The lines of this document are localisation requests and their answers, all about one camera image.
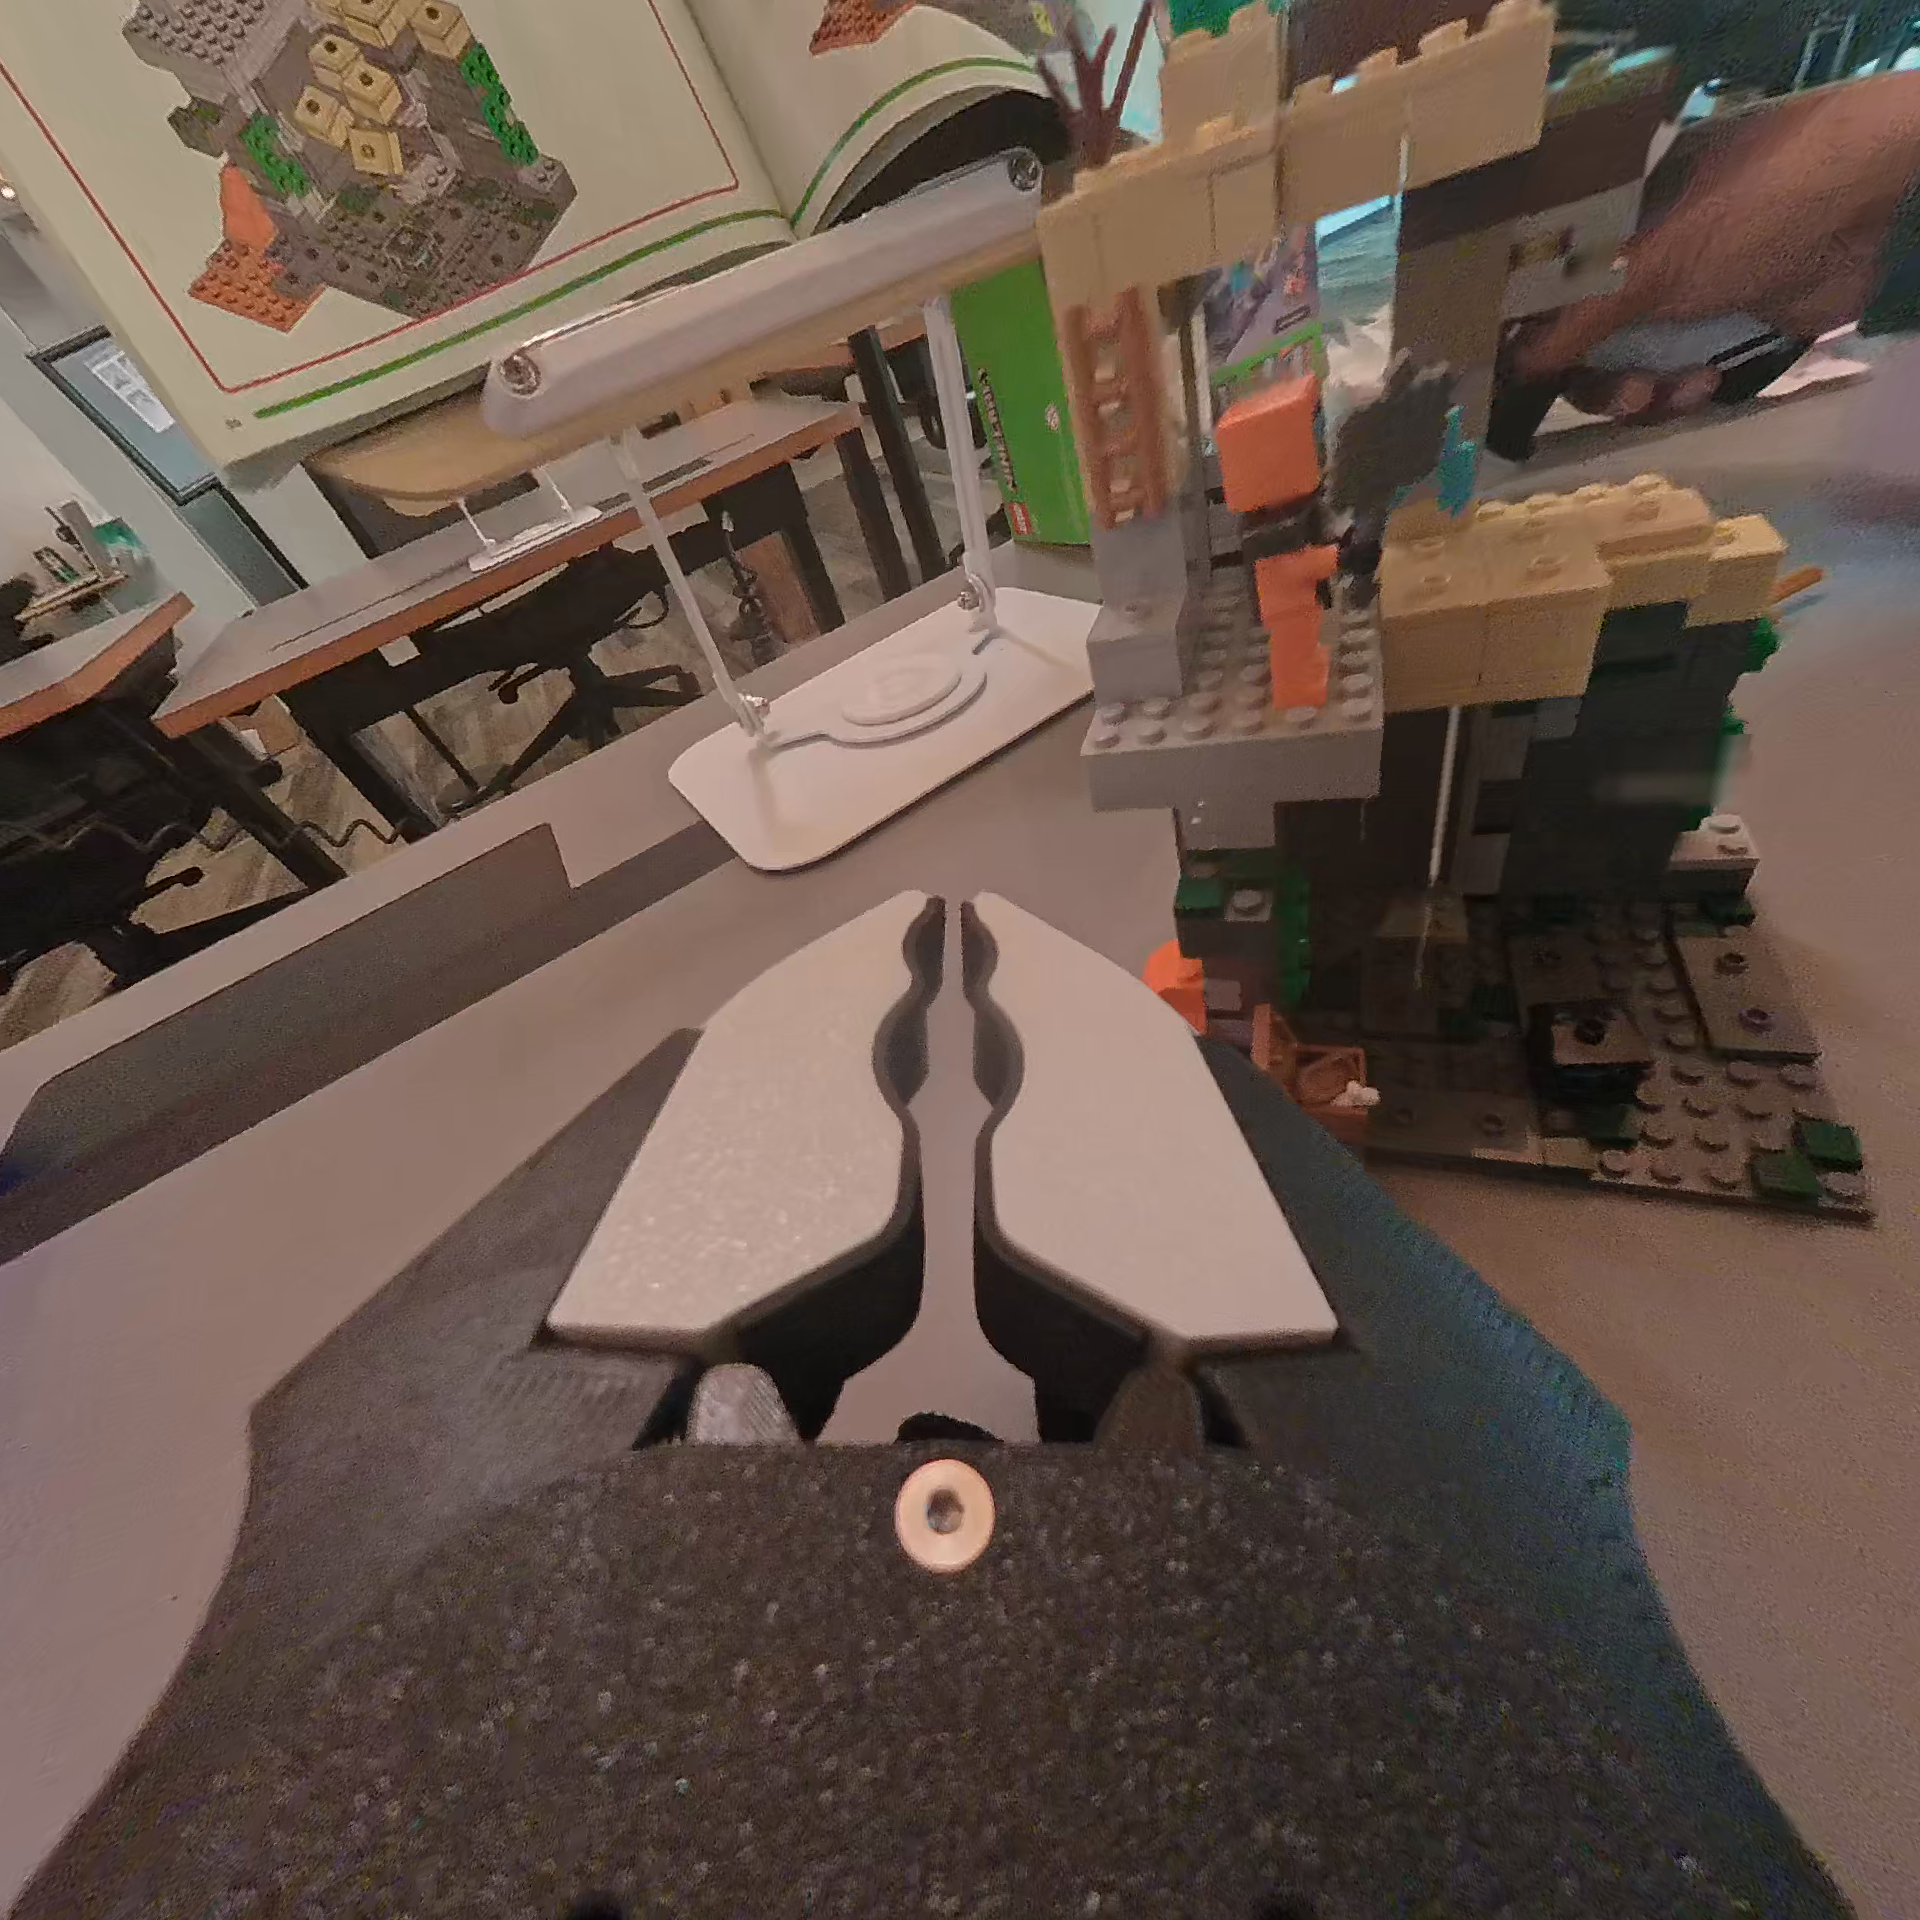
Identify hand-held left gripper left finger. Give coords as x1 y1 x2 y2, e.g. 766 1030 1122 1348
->
546 892 947 1396

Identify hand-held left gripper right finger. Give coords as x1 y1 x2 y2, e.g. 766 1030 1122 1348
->
959 893 1339 1403

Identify toy brick building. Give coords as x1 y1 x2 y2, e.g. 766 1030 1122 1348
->
1036 0 1877 1224

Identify grey desk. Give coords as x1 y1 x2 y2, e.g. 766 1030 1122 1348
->
0 344 1920 1920

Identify wooden top office desk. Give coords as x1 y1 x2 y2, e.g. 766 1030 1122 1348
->
0 592 202 903
150 321 939 781

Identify person's right hand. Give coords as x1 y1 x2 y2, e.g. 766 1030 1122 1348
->
1611 65 1920 344

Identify white lamp base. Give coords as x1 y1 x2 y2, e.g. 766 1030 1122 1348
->
306 150 1108 875

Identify orange toy minifigure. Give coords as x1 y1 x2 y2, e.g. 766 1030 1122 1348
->
1212 352 1491 720

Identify black swivel office chair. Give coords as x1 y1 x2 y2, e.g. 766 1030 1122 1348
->
404 539 707 758
0 720 295 992

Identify green toy set box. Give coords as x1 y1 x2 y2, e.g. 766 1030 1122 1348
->
949 257 1098 549

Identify brick instruction booklet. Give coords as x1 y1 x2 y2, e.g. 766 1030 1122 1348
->
0 0 1070 470

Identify framed wall board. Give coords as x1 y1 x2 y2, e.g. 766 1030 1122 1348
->
29 329 226 504

